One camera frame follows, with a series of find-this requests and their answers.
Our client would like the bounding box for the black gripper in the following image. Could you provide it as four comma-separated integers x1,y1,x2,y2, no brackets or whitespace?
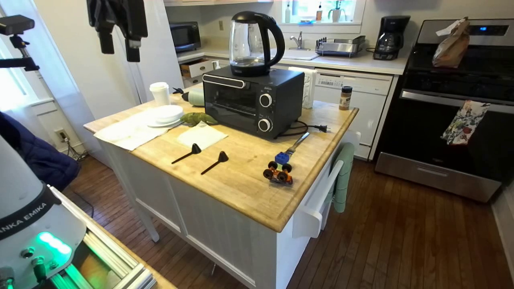
86,0,150,65

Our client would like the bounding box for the black microwave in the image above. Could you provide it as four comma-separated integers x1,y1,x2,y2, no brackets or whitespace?
169,20,203,57

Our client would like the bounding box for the open white drawer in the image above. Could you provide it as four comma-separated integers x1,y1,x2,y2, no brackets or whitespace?
180,57,222,84

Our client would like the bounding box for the stack of white plates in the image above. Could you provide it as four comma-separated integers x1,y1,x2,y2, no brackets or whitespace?
145,103,185,130

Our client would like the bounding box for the white cloth sheet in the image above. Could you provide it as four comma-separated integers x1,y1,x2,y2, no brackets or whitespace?
92,113,169,153

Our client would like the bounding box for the pale green bottle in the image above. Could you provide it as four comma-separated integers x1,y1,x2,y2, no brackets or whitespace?
182,82,208,108

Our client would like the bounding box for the green crumpled cloth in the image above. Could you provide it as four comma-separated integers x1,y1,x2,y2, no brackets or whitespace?
180,110,219,129

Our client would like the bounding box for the white paper napkin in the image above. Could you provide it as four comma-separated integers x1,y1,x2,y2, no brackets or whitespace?
176,121,230,153

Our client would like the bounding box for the glass electric kettle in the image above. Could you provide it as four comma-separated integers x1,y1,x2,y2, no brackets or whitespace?
229,10,288,79

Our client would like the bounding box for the dark blue jacket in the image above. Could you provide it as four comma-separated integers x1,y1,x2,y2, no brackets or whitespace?
0,110,82,193

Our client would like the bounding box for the black toaster oven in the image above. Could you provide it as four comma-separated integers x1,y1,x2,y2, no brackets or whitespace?
201,66,307,142

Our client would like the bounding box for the chrome sink faucet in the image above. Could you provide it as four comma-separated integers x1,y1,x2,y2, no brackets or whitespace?
288,29,307,52

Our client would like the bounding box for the white wooden-top kitchen island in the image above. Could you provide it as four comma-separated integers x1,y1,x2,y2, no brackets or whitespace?
82,95,362,289

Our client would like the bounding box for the orange black toy car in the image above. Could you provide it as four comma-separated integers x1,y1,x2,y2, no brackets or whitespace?
261,159,296,188

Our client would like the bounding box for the spice jar with black lid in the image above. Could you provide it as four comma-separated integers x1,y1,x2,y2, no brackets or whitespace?
338,84,355,113

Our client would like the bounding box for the white dishwasher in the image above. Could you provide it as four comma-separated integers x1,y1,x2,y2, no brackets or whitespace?
312,68,396,163

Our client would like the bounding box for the white towel bar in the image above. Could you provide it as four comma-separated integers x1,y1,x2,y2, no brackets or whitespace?
291,159,346,241

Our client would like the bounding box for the green hanging towel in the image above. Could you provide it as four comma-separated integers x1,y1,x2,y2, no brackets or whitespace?
330,142,357,216

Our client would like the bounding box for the black coffee maker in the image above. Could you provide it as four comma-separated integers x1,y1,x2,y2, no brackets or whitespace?
372,15,413,63

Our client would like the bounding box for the brown paper bag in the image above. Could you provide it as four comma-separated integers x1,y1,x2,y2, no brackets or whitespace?
431,15,473,71

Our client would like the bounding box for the stainless black kitchen range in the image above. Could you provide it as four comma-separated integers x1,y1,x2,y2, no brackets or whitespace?
373,18,514,204

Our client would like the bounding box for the floral dish towel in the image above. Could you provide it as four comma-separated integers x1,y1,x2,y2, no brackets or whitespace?
441,100,490,148

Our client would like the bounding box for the black camera on tripod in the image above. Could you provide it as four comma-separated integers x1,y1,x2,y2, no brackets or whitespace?
0,13,42,73

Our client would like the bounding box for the wall outlet with plug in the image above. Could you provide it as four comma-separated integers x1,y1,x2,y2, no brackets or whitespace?
52,126,73,148

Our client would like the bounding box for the blue handled metal utensil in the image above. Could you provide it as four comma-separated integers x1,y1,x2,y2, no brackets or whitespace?
274,130,312,167

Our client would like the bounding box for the aluminium robot stand frame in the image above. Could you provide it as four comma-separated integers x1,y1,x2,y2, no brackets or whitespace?
47,185,180,289

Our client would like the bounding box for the black power cord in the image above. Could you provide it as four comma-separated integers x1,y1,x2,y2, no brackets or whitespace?
277,119,330,138

